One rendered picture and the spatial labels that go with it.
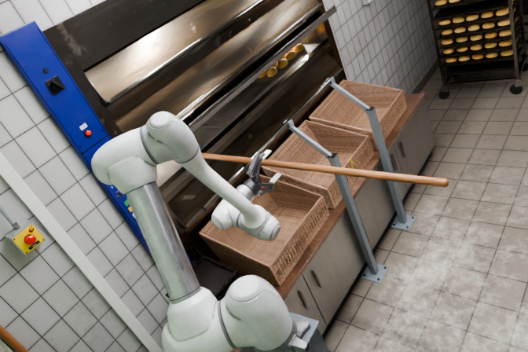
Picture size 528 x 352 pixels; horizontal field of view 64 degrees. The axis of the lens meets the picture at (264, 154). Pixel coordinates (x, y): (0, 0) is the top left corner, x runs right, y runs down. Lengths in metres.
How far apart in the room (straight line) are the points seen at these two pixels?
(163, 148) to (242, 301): 0.52
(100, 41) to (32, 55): 0.31
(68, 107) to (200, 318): 1.08
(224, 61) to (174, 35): 0.36
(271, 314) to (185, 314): 0.26
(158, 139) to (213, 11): 1.34
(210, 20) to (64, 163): 1.10
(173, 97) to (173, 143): 0.98
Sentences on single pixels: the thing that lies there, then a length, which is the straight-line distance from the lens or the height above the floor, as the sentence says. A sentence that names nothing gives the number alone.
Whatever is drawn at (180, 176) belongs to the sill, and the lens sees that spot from 2.33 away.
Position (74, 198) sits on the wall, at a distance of 2.06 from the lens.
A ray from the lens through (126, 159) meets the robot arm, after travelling 1.36.
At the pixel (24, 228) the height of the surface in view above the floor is 1.51.
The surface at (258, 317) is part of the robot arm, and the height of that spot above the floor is 1.21.
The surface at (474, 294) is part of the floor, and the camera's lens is 2.76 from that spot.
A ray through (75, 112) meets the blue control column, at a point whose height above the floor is 1.76.
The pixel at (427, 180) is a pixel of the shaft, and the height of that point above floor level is 1.20.
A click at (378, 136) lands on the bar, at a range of 2.75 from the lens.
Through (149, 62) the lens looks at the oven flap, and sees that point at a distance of 2.22.
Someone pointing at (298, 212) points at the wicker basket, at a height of 0.59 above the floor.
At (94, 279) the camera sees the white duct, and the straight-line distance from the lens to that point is 2.17.
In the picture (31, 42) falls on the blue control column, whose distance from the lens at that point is 1.97.
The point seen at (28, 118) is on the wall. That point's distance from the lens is 1.97.
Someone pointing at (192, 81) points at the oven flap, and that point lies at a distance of 2.38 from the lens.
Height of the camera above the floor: 2.18
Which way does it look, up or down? 28 degrees down
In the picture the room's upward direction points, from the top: 25 degrees counter-clockwise
